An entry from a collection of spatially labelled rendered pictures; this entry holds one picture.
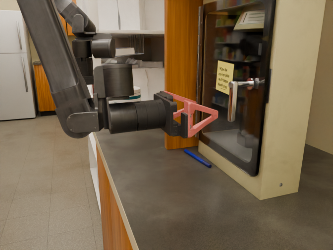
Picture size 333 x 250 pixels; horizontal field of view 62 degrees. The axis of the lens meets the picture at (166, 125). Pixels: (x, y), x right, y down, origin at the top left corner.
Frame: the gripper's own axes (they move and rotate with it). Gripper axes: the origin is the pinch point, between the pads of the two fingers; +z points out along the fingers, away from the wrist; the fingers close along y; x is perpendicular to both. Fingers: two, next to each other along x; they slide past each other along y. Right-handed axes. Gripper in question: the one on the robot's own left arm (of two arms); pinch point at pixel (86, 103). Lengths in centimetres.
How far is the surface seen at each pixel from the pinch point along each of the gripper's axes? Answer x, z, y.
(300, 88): -47, -9, 40
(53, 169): 207, 108, -26
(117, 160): -12.4, 15.8, 6.6
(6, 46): 443, -18, -86
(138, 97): 29.6, 4.6, 24.6
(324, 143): -26, 15, 76
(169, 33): -9.7, -21.2, 25.1
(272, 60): -46, -15, 33
